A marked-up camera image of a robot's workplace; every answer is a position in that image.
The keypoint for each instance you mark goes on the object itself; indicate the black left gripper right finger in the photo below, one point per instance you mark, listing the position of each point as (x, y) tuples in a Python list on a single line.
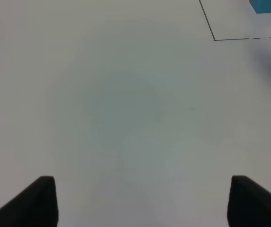
[(249, 204)]

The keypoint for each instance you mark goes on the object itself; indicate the template blue cube block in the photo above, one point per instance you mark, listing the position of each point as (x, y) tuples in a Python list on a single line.
[(261, 6)]

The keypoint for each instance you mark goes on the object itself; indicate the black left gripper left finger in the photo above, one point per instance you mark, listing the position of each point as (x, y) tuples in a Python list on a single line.
[(35, 206)]

